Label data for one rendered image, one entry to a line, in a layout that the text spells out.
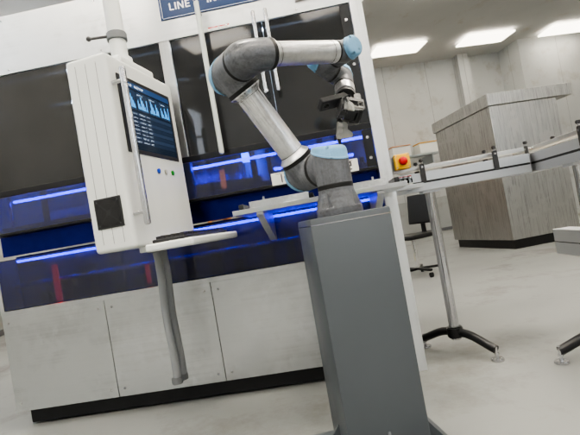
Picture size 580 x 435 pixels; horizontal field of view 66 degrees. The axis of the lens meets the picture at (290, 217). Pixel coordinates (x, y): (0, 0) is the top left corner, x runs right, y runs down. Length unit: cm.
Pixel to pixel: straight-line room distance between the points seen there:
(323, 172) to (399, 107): 1123
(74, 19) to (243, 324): 176
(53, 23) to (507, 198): 538
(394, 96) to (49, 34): 1068
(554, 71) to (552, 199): 757
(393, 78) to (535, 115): 650
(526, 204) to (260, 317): 489
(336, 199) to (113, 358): 154
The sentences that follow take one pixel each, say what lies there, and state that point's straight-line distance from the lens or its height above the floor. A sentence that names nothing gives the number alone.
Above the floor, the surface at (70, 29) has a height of 196.
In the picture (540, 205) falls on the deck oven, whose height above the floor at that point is 49.
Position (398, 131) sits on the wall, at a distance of 1245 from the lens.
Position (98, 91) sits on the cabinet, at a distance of 190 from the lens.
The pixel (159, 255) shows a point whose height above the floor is 75.
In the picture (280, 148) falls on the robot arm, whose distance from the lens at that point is 153.
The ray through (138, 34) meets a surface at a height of 186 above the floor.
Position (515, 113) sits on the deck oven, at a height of 173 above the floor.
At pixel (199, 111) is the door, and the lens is 234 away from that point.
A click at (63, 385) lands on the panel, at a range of 268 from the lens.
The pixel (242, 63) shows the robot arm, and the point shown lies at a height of 128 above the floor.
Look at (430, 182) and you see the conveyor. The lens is 236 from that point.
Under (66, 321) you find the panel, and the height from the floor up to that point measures 50.
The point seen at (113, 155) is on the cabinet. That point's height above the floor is 115.
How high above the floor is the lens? 78
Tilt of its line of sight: 1 degrees up
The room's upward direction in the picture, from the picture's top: 10 degrees counter-clockwise
